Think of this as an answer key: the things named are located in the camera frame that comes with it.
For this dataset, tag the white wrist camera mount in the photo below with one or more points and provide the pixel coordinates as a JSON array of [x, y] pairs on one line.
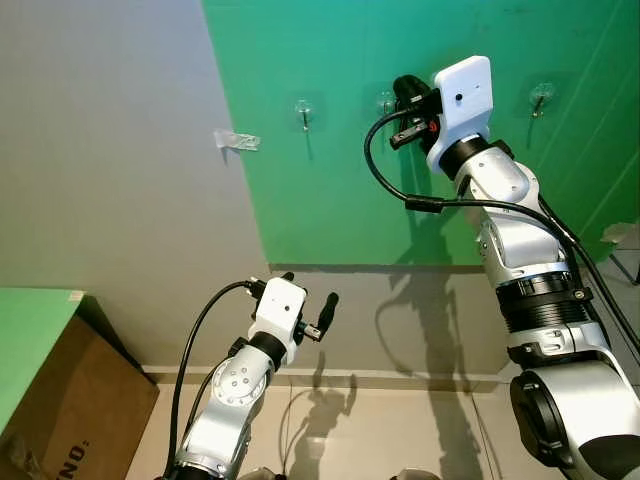
[[275, 310], [462, 100]]

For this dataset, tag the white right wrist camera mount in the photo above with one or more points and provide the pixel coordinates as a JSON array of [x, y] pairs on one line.
[[462, 100]]

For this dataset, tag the large green hook board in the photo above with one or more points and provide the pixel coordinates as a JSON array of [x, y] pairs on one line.
[[300, 200]]

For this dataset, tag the green corrugated sheet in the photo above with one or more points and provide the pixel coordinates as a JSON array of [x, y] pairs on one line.
[[30, 340]]

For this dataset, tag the beige tape piece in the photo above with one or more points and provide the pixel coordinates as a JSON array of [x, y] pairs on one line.
[[620, 232], [76, 295]]

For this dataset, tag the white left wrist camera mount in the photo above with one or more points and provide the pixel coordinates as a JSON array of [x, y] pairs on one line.
[[275, 310]]

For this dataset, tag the clear adhesive wall hook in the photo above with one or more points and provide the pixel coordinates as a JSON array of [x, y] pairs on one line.
[[305, 110], [383, 99], [540, 98]]

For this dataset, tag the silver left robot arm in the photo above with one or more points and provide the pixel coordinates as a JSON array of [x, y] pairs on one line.
[[230, 400]]

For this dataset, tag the brown cardboard box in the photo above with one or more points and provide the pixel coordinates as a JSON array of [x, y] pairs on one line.
[[90, 400]]

